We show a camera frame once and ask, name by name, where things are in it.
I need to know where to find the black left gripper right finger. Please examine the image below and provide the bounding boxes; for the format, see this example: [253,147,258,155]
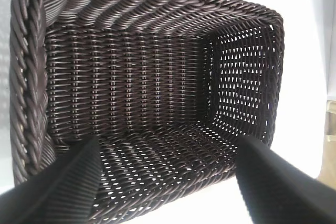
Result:
[234,135,336,224]

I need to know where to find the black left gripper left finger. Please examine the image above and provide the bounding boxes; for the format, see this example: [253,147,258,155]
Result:
[0,136,102,224]

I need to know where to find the dark brown woven basket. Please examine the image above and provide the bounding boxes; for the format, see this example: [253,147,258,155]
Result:
[9,0,286,224]

